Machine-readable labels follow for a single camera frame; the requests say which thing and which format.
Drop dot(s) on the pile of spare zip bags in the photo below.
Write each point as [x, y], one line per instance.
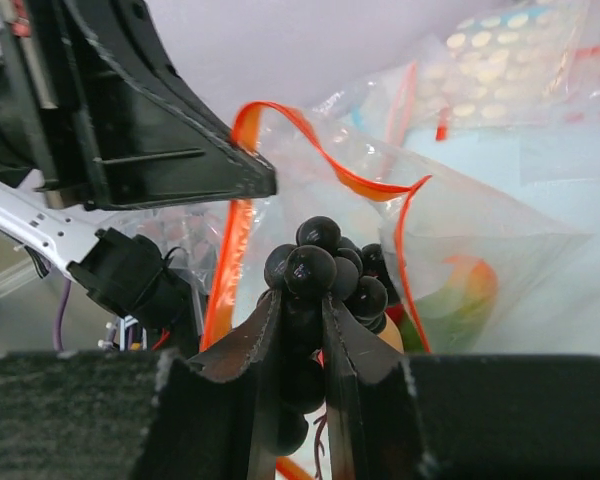
[528, 63]

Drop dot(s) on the dark toy grapes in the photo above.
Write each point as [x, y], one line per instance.
[322, 263]

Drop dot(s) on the toy peach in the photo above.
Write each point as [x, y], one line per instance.
[391, 335]

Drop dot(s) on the clear orange-zipper bag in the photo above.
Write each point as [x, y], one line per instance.
[417, 210]

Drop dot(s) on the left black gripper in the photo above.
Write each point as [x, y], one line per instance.
[90, 99]

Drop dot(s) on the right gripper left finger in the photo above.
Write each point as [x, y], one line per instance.
[146, 415]

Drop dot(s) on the red-green toy mango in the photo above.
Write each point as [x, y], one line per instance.
[454, 315]

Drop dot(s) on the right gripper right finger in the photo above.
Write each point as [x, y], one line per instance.
[428, 416]

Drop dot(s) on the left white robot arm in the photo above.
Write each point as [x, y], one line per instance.
[126, 276]

